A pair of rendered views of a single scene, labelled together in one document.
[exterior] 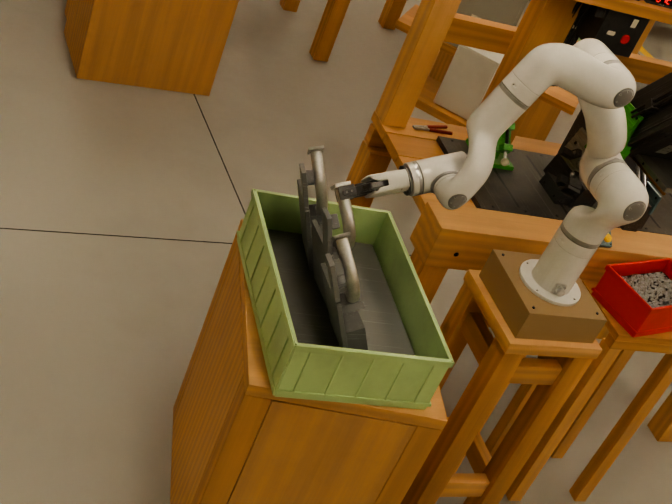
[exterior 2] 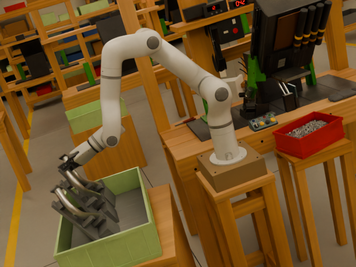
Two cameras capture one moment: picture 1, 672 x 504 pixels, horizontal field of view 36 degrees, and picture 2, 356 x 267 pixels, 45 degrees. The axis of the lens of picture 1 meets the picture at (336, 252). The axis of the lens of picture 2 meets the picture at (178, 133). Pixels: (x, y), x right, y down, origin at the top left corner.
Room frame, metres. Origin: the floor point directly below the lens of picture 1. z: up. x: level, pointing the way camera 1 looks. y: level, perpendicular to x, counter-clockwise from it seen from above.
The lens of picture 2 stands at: (0.70, -1.12, 1.86)
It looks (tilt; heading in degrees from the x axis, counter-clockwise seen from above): 20 degrees down; 22
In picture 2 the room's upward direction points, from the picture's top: 17 degrees counter-clockwise
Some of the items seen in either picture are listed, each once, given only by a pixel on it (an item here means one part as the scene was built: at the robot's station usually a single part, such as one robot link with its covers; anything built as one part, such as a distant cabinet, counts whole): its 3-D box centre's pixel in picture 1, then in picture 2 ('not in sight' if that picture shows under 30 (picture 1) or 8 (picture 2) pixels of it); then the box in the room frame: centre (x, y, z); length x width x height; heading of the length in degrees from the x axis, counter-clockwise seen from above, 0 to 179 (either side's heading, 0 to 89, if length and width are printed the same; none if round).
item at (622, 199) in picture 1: (607, 208); (217, 102); (2.56, -0.62, 1.25); 0.19 x 0.12 x 0.24; 32
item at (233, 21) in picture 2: (612, 25); (227, 29); (3.52, -0.55, 1.42); 0.17 x 0.12 x 0.15; 119
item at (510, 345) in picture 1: (531, 313); (233, 176); (2.59, -0.60, 0.83); 0.32 x 0.32 x 0.04; 30
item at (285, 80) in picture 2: (654, 160); (283, 72); (3.35, -0.87, 1.11); 0.39 x 0.16 x 0.03; 29
